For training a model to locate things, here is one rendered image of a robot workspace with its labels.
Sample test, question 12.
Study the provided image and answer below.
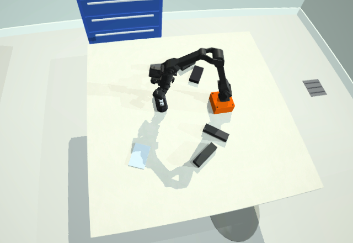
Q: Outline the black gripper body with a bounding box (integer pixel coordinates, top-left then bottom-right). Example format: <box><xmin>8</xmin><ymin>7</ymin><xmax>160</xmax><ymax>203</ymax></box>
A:
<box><xmin>152</xmin><ymin>77</ymin><xmax>175</xmax><ymax>100</ymax></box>

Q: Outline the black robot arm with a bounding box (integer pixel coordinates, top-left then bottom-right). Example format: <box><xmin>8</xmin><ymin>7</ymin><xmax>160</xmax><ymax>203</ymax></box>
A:
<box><xmin>148</xmin><ymin>47</ymin><xmax>232</xmax><ymax>102</ymax></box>

